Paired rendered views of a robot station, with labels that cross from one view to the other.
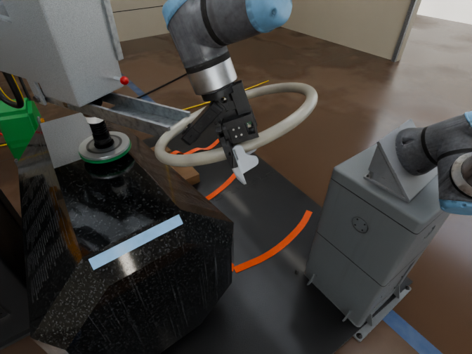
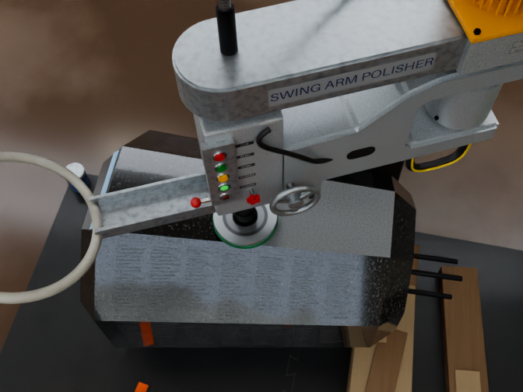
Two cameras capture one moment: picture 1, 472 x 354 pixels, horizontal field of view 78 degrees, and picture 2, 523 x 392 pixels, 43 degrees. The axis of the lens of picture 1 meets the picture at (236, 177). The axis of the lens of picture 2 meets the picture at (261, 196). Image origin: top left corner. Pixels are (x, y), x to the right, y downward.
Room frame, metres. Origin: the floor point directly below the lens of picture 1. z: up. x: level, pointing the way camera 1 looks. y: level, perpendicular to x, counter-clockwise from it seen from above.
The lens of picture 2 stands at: (1.86, -0.04, 2.84)
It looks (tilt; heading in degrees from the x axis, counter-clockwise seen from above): 61 degrees down; 138
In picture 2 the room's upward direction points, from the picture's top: 3 degrees counter-clockwise
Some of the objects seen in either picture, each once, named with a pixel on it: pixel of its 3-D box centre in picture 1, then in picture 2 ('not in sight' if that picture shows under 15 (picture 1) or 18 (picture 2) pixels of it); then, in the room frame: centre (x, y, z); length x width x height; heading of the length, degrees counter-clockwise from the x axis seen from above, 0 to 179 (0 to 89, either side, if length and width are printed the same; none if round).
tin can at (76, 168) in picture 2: not in sight; (77, 177); (0.01, 0.41, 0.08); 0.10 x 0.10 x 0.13
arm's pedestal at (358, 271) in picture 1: (371, 237); not in sight; (0.94, -0.69, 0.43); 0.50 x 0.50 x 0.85; 36
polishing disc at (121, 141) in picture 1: (105, 145); (245, 216); (1.08, 0.58, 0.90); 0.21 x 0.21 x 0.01
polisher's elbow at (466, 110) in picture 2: not in sight; (464, 84); (1.40, 1.16, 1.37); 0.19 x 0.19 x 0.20
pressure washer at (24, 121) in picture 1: (20, 119); not in sight; (2.13, 1.78, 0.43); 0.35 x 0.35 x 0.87; 19
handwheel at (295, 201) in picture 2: not in sight; (291, 190); (1.24, 0.63, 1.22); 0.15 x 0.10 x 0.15; 61
